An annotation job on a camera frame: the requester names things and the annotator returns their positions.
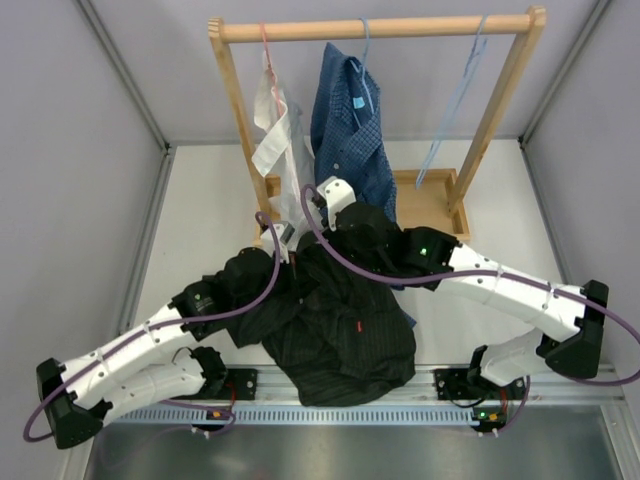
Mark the light blue hanger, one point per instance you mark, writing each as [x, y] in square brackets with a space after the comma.
[455, 101]

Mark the white shirt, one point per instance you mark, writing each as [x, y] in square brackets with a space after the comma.
[283, 151]

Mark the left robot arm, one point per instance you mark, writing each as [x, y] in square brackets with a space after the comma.
[162, 359]

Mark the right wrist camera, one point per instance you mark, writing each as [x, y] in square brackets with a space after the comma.
[331, 197]

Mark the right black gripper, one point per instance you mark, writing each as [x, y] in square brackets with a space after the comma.
[335, 238]

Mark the pink wire hanger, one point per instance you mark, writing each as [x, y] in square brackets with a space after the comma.
[276, 90]

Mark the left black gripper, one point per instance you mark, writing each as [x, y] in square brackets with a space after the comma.
[273, 262]

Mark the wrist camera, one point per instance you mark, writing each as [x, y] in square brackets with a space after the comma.
[278, 238]
[331, 197]

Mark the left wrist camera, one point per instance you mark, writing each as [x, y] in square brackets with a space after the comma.
[278, 238]

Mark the wooden clothes rack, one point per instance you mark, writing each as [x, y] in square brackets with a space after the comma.
[440, 202]

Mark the slotted grey cable duct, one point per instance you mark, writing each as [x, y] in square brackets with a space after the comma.
[446, 415]

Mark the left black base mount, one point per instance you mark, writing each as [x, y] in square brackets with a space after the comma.
[240, 385]

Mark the blue checked shirt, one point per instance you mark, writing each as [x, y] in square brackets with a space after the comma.
[345, 131]

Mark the blue hanger with shirt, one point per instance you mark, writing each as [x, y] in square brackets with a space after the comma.
[364, 60]

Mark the black striped shirt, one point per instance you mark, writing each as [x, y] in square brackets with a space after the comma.
[341, 339]

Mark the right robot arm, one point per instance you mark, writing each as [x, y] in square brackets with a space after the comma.
[566, 321]

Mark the aluminium mounting rail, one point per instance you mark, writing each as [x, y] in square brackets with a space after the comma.
[431, 385]

